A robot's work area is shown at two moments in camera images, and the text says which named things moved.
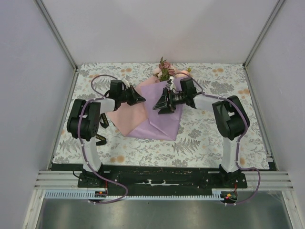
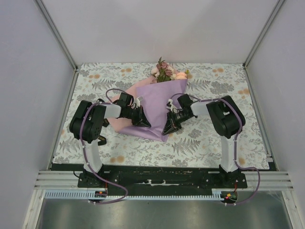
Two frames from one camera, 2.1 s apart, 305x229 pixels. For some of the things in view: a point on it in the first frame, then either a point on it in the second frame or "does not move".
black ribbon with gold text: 105,125 does not move
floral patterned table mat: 197,142 does not move
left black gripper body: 128,96 -> 136,115
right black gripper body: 173,99 -> 176,119
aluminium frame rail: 66,180 does not move
